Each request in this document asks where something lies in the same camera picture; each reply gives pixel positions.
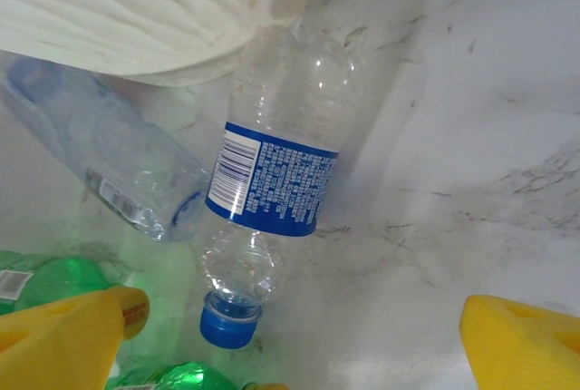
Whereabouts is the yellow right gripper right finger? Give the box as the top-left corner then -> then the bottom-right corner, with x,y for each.
459,293 -> 580,390

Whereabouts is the clear bottle with blue label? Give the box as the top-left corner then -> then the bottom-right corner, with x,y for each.
198,24 -> 360,351

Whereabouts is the bluish clear plastic bottle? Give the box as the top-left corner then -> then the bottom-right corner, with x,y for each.
0,53 -> 213,245

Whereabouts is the green plastic bottle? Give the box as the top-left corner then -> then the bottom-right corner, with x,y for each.
0,249 -> 151,342
102,359 -> 291,390

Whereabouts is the cream ribbed plastic bin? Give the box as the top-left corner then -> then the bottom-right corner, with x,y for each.
0,0 -> 339,91

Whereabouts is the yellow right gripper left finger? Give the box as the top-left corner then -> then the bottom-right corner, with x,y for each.
0,284 -> 138,390

